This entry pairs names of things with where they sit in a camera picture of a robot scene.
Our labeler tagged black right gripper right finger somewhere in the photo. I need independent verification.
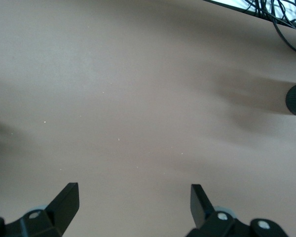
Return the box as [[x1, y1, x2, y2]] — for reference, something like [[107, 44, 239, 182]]
[[186, 184, 291, 237]]

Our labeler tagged tangled black cable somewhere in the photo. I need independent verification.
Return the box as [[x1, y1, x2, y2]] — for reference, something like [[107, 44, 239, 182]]
[[243, 0, 296, 28]]

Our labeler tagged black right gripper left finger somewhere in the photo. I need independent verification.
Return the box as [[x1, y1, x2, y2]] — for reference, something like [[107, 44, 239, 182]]
[[0, 183, 79, 237]]

